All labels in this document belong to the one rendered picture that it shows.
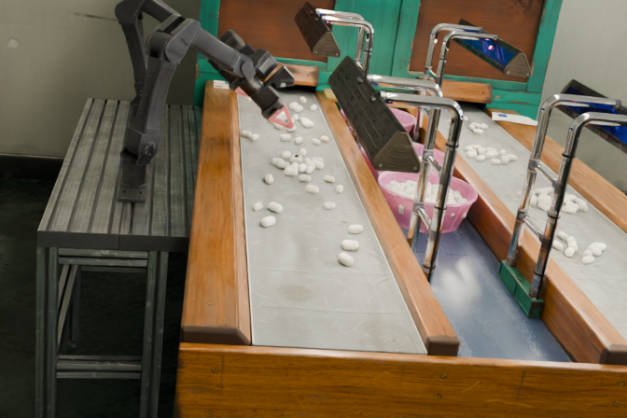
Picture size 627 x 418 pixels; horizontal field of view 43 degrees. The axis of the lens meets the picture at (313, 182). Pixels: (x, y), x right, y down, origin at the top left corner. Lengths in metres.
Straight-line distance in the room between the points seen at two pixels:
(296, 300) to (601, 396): 0.57
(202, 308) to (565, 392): 0.65
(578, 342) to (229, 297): 0.67
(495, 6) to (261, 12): 0.89
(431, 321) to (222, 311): 0.37
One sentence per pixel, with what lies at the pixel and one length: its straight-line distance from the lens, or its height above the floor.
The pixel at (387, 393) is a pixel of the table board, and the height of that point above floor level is 0.67.
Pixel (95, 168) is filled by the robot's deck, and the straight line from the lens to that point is 2.28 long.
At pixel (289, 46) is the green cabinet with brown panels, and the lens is 3.02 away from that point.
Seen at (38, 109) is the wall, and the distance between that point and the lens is 4.01.
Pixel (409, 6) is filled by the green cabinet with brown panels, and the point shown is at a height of 1.12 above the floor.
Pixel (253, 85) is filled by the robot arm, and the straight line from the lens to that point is 2.26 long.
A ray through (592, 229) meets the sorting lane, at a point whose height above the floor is 0.74.
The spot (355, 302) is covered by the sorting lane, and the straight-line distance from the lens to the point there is 1.51.
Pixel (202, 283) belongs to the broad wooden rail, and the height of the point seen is 0.76.
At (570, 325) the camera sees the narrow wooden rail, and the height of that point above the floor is 0.73.
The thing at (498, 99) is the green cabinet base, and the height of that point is 0.80.
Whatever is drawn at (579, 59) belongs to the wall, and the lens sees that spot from 4.43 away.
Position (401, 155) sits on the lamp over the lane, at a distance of 1.30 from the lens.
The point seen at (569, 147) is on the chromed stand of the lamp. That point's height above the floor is 1.05.
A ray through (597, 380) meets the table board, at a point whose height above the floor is 0.72.
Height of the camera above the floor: 1.44
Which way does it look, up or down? 19 degrees down
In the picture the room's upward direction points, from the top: 7 degrees clockwise
